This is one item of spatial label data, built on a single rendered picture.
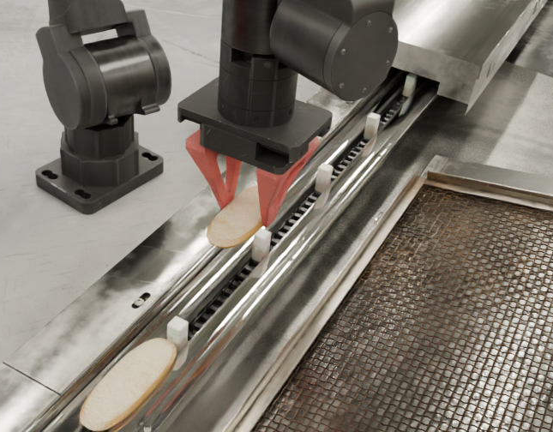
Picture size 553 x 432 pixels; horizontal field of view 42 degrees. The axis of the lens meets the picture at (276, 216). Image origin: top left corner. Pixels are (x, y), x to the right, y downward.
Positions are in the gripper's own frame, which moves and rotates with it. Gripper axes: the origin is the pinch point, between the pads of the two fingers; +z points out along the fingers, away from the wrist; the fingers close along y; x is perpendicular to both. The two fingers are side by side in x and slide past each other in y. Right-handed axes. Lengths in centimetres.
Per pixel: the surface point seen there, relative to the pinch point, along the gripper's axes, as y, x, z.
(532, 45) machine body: 9, 85, 12
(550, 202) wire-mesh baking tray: 21.6, 20.8, 2.8
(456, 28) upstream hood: 2, 55, 2
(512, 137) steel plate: 14, 49, 12
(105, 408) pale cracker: -1.2, -17.3, 8.1
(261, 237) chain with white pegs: -0.9, 5.0, 6.9
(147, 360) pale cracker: -1.3, -12.1, 8.0
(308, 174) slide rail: -3.2, 19.9, 8.8
